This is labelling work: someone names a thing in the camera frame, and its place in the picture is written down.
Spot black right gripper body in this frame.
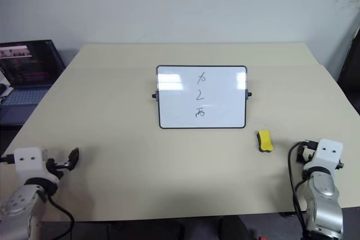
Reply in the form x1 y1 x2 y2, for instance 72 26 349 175
295 139 320 165

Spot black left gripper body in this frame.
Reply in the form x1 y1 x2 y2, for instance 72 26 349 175
46 157 71 179

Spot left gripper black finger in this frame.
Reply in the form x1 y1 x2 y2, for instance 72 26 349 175
67 147 80 171

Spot yellow small object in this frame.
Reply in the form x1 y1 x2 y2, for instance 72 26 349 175
255 130 275 153

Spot small black-framed whiteboard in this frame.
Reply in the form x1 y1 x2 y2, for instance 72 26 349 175
151 65 253 130

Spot dark chair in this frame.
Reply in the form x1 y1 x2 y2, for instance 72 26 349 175
335 26 360 92

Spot small white object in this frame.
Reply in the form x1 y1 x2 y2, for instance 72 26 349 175
0 69 14 97

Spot open dark laptop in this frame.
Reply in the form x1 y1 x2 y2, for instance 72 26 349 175
0 39 67 126

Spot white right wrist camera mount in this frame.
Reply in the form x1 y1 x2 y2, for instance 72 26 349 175
304 138 344 172

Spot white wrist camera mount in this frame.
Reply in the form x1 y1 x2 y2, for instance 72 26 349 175
13 147 60 185
304 138 344 172

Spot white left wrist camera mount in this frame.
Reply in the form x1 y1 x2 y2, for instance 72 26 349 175
13 147 60 185

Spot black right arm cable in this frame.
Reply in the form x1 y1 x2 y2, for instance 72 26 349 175
287 141 311 240

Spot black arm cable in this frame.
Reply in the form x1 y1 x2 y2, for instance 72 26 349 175
287 141 311 240
0 154 75 240

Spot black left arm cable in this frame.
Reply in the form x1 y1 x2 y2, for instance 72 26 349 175
0 154 75 240

